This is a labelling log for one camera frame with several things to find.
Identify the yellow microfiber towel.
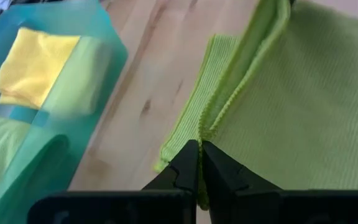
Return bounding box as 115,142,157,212
0,27,81,111

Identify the lime green towel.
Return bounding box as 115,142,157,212
152,0,358,211

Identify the translucent green plastic bin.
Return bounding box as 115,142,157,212
0,0,129,224

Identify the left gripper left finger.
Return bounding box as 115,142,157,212
27,139,200,224

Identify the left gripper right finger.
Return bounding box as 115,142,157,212
201,140,358,224

